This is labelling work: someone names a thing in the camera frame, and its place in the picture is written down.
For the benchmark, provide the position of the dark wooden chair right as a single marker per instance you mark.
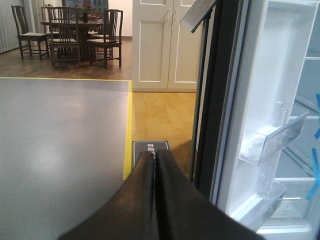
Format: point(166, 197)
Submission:
point(109, 46)

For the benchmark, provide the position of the red flowers in vase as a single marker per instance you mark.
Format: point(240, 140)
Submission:
point(84, 8)

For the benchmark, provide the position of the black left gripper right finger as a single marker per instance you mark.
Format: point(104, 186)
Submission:
point(183, 213)

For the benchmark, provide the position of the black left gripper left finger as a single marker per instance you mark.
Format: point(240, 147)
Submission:
point(128, 214)

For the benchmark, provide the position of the clear door bin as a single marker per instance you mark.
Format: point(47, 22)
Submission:
point(254, 203)
point(265, 141)

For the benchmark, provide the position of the dark wooden chair middle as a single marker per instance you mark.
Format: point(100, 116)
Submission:
point(64, 40)

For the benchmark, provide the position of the dark wooden chair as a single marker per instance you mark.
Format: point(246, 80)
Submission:
point(64, 40)
point(25, 36)
point(109, 46)

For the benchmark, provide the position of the dark wooden dining table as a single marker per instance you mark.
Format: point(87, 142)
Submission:
point(83, 36)

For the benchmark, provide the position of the dark wooden chair left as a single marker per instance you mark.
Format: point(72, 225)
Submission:
point(25, 36)

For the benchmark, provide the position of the open fridge body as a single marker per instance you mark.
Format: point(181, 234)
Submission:
point(298, 214)

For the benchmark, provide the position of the clear lower door bin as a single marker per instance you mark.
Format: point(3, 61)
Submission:
point(254, 203)

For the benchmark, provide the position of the black floor sign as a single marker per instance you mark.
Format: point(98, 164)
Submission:
point(181, 153)

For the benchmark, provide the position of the fridge door white inside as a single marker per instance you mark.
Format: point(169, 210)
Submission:
point(253, 54)

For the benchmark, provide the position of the white panelled cupboard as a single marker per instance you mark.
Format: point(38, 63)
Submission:
point(166, 54)

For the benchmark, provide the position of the clear upper door bin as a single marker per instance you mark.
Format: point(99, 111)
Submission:
point(265, 141)

